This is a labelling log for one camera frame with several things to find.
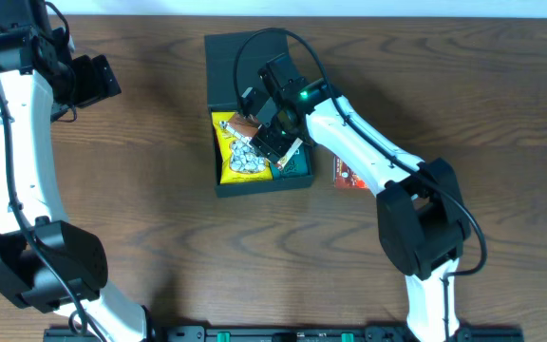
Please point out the teal Chunkies cookie box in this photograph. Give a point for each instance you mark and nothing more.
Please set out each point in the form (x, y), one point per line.
(297, 166)

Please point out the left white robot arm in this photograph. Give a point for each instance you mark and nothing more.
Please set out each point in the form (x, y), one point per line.
(47, 263)

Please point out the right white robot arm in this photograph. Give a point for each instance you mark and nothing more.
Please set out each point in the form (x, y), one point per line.
(422, 222)

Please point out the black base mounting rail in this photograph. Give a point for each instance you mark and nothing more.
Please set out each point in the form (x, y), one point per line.
(368, 334)

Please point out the brown Pocky snack box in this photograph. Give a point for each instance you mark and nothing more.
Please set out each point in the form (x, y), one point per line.
(242, 128)

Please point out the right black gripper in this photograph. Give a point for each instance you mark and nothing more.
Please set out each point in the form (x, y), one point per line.
(270, 143)

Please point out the yellow Hacks candy bag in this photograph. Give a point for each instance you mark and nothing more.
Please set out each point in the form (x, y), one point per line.
(239, 163)

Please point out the black gift box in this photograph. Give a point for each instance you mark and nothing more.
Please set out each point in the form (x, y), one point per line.
(220, 52)

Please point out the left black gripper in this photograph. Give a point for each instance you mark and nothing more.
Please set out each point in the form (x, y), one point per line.
(107, 76)

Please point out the red Hello Panda box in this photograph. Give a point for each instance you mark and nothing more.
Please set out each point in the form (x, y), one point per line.
(344, 177)

